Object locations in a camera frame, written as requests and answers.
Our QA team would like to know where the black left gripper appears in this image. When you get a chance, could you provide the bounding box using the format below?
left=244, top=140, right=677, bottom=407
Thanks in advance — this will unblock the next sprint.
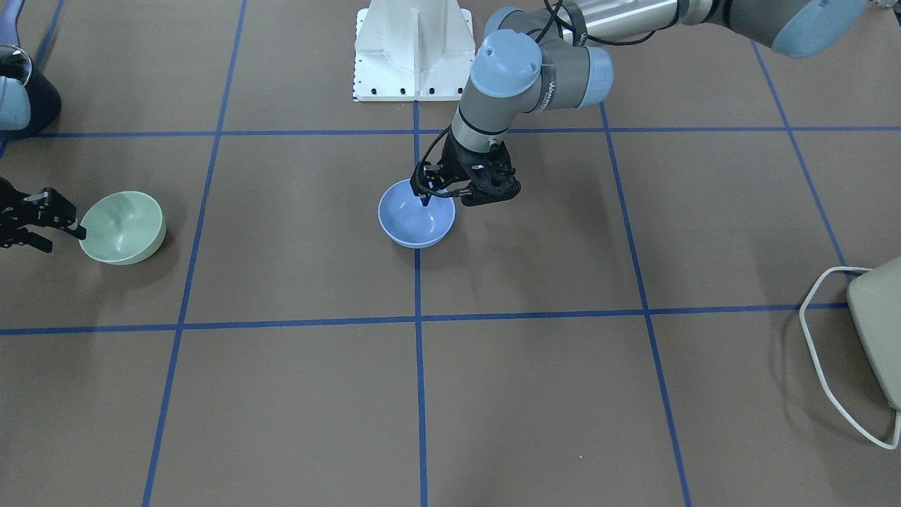
left=410, top=130, right=522, bottom=206

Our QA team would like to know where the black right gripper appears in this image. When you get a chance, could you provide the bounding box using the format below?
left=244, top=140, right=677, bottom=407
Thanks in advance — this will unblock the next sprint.
left=1, top=177, right=87, bottom=254

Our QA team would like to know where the blue bowl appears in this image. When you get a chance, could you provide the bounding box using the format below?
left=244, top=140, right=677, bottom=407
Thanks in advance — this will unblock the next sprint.
left=377, top=180, right=456, bottom=249

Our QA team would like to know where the green bowl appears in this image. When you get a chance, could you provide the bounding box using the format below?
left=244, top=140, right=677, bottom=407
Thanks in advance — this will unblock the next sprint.
left=80, top=192, right=167, bottom=265

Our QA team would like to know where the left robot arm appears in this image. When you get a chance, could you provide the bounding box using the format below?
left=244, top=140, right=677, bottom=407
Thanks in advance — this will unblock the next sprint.
left=410, top=1, right=868, bottom=206

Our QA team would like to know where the dark blue saucepan with lid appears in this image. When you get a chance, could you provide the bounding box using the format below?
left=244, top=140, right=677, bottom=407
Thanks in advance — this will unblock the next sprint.
left=1, top=1, right=62, bottom=142

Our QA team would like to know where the beige appliance box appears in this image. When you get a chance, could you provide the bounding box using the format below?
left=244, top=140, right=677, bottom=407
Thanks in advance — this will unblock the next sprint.
left=847, top=258, right=900, bottom=410

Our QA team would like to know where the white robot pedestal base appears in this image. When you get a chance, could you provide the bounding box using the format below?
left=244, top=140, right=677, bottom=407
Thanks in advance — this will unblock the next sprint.
left=352, top=1, right=476, bottom=102

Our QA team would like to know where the white power cable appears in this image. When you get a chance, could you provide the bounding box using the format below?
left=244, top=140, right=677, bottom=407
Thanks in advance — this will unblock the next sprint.
left=799, top=266, right=901, bottom=450

